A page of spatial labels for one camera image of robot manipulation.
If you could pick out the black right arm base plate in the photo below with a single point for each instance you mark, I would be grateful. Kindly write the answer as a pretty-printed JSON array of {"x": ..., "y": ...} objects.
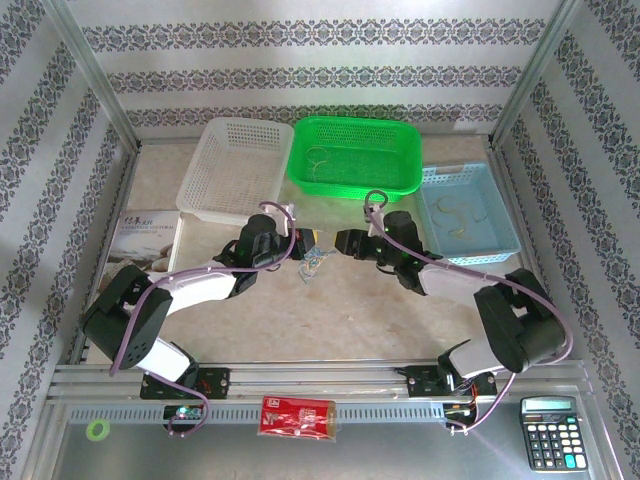
[{"x": 422, "y": 384}]

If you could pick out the pile of rubber bands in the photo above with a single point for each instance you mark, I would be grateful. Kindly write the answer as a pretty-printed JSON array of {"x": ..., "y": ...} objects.
[
  {"x": 306, "y": 272},
  {"x": 324, "y": 255}
]

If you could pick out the small controller circuit board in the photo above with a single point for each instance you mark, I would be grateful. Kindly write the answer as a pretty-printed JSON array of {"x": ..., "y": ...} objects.
[
  {"x": 182, "y": 412},
  {"x": 457, "y": 412}
]

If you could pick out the blue perforated plastic basket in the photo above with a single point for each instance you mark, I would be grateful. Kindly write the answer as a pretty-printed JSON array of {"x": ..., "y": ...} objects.
[{"x": 500, "y": 200}]

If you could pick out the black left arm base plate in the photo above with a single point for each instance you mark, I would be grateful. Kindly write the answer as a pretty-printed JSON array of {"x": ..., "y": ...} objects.
[{"x": 220, "y": 382}]

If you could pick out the aluminium frame post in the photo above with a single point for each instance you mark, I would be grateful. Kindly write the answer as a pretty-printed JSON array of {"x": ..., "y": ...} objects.
[
  {"x": 95, "y": 75},
  {"x": 534, "y": 75}
]

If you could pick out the grey photo cover book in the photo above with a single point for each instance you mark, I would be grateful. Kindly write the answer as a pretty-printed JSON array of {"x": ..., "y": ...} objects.
[{"x": 140, "y": 240}]

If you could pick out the red foil packet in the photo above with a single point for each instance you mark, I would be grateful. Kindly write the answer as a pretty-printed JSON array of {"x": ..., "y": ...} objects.
[{"x": 295, "y": 417}]

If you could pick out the white perforated plastic basket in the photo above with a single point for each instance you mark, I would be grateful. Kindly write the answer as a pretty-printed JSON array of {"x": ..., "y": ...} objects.
[{"x": 235, "y": 165}]

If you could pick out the green perforated plastic basket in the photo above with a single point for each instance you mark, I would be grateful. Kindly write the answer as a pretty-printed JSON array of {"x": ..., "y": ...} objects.
[{"x": 370, "y": 170}]

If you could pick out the black desk calculator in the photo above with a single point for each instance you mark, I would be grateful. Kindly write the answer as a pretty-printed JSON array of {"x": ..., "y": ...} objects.
[{"x": 552, "y": 440}]

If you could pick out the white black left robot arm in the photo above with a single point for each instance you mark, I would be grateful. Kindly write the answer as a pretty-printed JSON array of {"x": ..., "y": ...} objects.
[{"x": 200, "y": 290}]

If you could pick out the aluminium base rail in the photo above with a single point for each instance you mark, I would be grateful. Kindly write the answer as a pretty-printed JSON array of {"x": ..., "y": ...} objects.
[{"x": 325, "y": 380}]

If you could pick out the blue rubber band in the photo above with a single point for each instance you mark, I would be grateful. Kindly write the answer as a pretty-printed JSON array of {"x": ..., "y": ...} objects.
[{"x": 310, "y": 262}]

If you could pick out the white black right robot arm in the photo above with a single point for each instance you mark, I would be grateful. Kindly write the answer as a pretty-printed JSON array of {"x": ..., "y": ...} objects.
[{"x": 450, "y": 280}]

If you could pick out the aluminium side rail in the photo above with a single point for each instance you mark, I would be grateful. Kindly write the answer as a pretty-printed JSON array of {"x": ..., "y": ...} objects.
[
  {"x": 122, "y": 200},
  {"x": 506, "y": 172}
]

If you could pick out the green tape roll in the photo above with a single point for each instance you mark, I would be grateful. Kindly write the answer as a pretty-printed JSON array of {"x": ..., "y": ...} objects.
[{"x": 89, "y": 431}]

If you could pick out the olive rubber band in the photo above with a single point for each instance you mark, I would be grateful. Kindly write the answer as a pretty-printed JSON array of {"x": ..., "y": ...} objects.
[{"x": 445, "y": 202}]

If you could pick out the tan rubber band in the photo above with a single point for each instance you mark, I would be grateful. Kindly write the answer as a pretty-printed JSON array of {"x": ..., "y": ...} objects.
[{"x": 460, "y": 233}]

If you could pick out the yellow rubber band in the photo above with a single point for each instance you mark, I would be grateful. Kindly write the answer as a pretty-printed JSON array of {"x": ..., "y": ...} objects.
[{"x": 316, "y": 170}]

